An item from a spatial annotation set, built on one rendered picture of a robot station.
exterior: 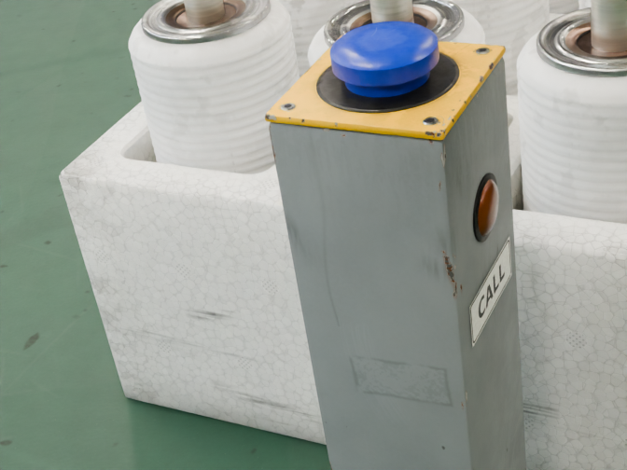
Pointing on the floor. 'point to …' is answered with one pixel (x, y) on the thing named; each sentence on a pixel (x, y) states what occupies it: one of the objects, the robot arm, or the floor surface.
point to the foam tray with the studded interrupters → (199, 351)
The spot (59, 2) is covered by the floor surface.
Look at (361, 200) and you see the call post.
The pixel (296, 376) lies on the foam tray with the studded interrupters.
